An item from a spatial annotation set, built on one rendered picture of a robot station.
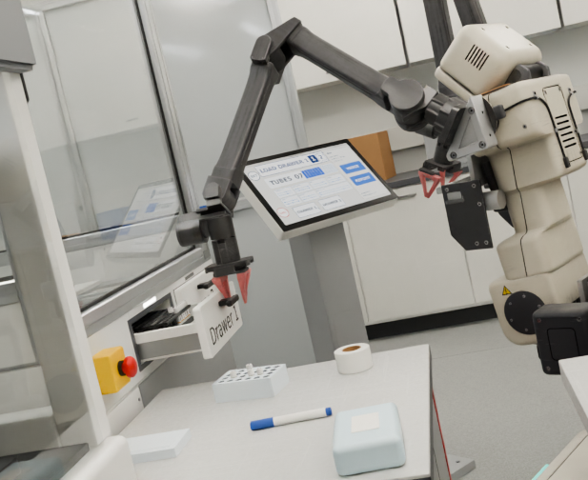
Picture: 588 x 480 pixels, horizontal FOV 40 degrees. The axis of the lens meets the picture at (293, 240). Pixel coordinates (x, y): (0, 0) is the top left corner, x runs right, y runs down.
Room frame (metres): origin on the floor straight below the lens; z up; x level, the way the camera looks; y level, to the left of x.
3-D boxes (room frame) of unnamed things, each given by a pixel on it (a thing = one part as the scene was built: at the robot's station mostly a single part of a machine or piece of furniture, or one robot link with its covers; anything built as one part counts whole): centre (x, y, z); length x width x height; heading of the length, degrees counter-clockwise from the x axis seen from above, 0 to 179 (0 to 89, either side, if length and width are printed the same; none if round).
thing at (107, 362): (1.50, 0.39, 0.88); 0.07 x 0.05 x 0.07; 169
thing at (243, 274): (1.82, 0.15, 0.94); 0.07 x 0.07 x 0.09; 80
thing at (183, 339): (1.84, 0.40, 0.86); 0.40 x 0.26 x 0.06; 79
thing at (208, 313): (1.80, 0.20, 0.87); 0.29 x 0.02 x 0.11; 169
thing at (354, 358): (1.55, -0.06, 0.78); 0.07 x 0.07 x 0.04
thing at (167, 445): (1.33, 0.32, 0.77); 0.13 x 0.09 x 0.02; 79
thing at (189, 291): (2.13, 0.28, 0.87); 0.29 x 0.02 x 0.11; 169
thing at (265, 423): (1.32, 0.07, 0.77); 0.14 x 0.02 x 0.02; 84
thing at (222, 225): (1.82, 0.16, 1.07); 0.07 x 0.06 x 0.07; 75
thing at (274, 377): (1.54, 0.14, 0.78); 0.12 x 0.08 x 0.04; 69
